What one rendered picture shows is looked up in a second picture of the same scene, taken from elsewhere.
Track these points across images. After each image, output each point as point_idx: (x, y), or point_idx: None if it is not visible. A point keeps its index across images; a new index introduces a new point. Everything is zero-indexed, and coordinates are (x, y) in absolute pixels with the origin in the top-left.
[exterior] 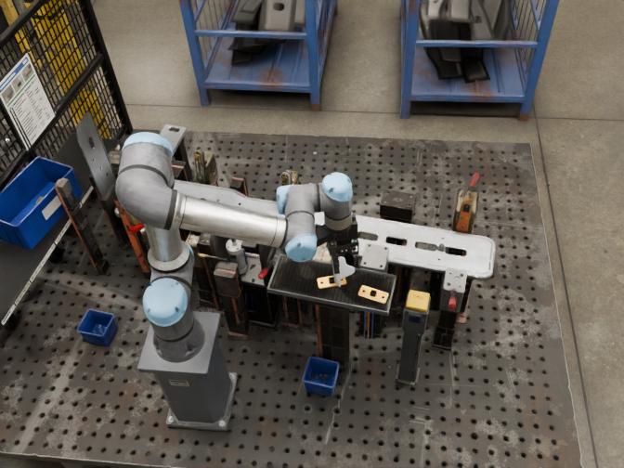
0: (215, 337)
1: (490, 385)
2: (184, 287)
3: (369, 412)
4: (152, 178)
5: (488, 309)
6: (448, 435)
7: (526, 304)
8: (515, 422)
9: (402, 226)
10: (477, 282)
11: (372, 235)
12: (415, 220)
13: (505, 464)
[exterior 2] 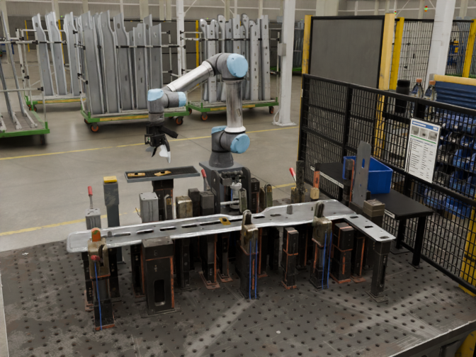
0: (207, 168)
1: (59, 271)
2: (219, 134)
3: None
4: (216, 55)
5: (66, 303)
6: None
7: (34, 316)
8: (41, 263)
9: (145, 238)
10: (79, 315)
11: (187, 315)
12: (155, 339)
13: (46, 250)
